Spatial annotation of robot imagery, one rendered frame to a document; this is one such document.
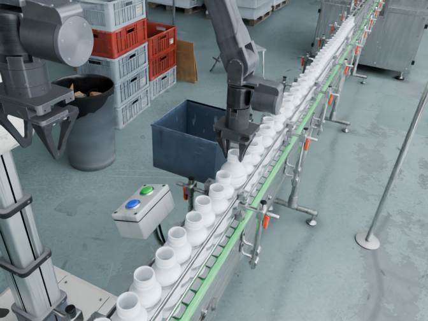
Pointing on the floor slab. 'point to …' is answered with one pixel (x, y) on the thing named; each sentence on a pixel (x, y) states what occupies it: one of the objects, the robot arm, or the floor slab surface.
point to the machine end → (381, 32)
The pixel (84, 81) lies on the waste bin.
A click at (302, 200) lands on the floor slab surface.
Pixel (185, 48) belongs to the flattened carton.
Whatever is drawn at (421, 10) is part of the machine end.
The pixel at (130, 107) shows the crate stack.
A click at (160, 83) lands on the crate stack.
